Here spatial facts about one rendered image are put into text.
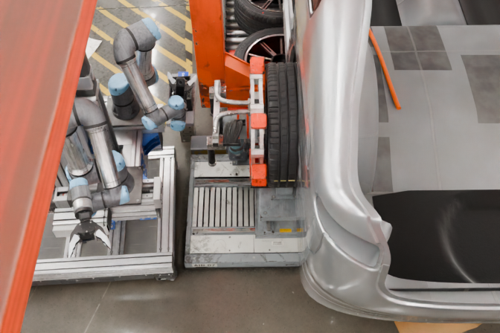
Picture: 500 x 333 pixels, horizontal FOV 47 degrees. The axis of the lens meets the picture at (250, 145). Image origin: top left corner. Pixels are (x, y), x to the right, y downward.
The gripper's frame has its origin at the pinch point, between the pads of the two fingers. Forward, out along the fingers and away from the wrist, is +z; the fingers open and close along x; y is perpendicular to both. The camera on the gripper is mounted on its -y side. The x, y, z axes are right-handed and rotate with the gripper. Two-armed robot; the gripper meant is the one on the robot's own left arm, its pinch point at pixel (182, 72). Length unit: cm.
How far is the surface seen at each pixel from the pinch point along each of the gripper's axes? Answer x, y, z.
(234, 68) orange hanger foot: 30.1, 14.2, 19.4
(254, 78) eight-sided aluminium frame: 35.4, -19.3, -15.7
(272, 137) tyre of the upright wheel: 45, -17, -49
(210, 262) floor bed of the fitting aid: 27, 85, -71
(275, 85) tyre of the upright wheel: 45, -27, -25
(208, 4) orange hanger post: 9.9, -33.5, 17.4
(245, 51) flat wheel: 41, 46, 65
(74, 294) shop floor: -50, 106, -88
